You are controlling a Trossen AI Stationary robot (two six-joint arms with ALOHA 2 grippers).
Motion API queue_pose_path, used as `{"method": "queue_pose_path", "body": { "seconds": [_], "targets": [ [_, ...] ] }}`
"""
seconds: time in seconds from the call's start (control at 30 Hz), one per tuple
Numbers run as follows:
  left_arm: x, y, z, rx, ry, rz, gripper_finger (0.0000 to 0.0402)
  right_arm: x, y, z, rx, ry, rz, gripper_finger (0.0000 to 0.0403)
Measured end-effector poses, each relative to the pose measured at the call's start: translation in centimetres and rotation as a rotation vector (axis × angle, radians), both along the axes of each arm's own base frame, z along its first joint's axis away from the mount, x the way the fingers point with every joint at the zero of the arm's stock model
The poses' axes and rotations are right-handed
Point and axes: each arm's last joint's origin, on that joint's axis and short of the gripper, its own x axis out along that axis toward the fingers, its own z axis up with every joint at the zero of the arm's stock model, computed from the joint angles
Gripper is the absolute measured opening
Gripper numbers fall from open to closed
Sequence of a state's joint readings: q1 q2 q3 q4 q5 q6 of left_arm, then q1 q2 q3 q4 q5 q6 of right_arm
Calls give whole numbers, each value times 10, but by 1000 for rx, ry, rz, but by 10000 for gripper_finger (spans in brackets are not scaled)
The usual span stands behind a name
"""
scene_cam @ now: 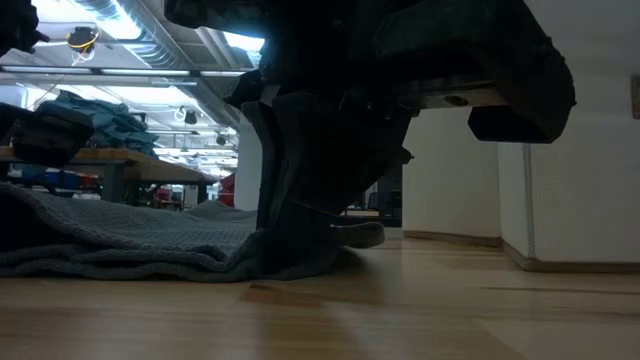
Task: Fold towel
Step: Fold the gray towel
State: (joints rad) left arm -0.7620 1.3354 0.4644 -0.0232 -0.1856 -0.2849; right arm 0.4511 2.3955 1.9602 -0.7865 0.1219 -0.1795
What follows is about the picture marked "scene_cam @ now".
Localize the plain grey waffle towel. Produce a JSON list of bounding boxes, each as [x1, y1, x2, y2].
[[0, 182, 387, 283]]

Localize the blue storage bins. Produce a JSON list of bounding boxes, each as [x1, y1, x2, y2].
[[14, 167, 101, 190]]

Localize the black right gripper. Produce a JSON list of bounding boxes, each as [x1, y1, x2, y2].
[[164, 0, 577, 231]]

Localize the wooden workbench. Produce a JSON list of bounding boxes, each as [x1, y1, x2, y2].
[[0, 146, 220, 204]]

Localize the teal cloth pile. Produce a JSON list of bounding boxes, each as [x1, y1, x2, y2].
[[37, 89, 160, 157]]

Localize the ceiling device with yellow cable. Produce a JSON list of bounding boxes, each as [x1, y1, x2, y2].
[[65, 25, 101, 66]]

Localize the red container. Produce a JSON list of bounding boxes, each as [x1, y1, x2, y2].
[[219, 172, 236, 209]]

